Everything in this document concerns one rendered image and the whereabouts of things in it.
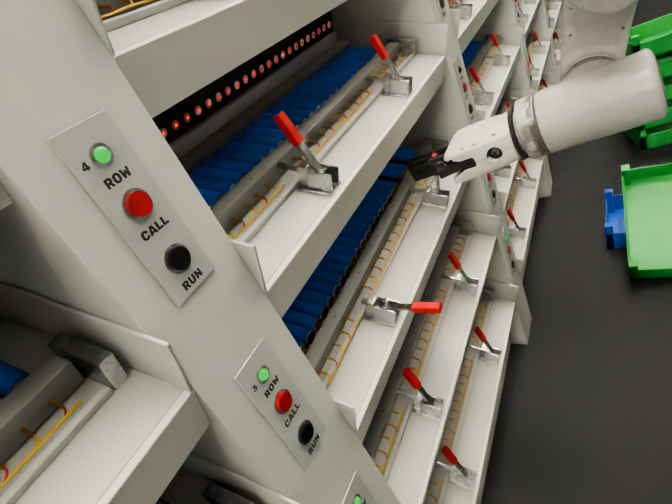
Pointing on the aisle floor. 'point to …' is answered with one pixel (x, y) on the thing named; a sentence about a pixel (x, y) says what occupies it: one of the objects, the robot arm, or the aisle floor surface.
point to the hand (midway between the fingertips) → (423, 165)
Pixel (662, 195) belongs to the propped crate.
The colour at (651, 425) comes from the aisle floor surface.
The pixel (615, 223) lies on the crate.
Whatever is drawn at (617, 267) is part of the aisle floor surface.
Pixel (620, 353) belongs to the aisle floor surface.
